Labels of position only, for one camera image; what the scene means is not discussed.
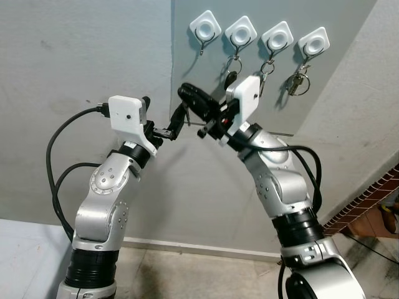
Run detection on slim silver key bunch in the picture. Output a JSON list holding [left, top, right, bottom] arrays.
[[257, 58, 277, 98]]

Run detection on red brick patterned ledge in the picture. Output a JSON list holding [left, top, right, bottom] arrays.
[[323, 164, 399, 236]]

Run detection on brown wooden object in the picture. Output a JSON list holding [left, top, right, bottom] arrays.
[[346, 202, 399, 239]]

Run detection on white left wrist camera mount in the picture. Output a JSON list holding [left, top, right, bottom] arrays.
[[108, 95, 160, 156]]

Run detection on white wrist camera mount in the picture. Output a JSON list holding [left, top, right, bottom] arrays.
[[224, 75, 262, 125], [108, 95, 160, 156]]

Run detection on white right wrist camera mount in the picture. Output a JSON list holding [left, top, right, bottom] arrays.
[[224, 75, 262, 125]]

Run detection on black-headed key on ring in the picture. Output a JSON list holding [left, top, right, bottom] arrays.
[[223, 54, 244, 89]]

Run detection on white square wall hook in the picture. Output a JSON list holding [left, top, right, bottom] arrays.
[[297, 27, 331, 62], [189, 10, 223, 57], [261, 21, 295, 57], [224, 16, 259, 52]]

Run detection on silver keys with large ring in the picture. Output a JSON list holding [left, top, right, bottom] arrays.
[[285, 61, 313, 98]]

